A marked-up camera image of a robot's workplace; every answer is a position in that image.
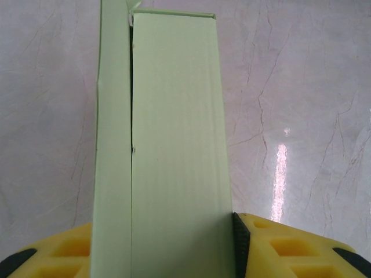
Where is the light green paper box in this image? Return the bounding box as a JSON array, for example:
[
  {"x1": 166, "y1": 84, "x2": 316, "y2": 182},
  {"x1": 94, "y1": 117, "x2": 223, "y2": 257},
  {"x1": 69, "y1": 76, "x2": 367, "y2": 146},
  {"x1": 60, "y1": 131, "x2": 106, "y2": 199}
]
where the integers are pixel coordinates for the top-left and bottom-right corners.
[{"x1": 89, "y1": 0, "x2": 246, "y2": 278}]

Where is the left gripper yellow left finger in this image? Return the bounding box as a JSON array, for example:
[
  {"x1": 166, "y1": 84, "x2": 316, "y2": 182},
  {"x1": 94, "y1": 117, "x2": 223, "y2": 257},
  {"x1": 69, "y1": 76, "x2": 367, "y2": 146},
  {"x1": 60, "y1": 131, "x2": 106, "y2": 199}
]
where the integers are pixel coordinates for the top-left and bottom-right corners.
[{"x1": 0, "y1": 222, "x2": 93, "y2": 278}]

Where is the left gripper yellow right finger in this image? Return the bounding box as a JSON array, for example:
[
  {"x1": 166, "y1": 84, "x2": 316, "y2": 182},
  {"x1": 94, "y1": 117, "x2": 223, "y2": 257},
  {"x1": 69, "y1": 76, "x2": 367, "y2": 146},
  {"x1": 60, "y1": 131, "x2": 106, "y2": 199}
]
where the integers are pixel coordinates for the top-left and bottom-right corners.
[{"x1": 233, "y1": 213, "x2": 371, "y2": 278}]

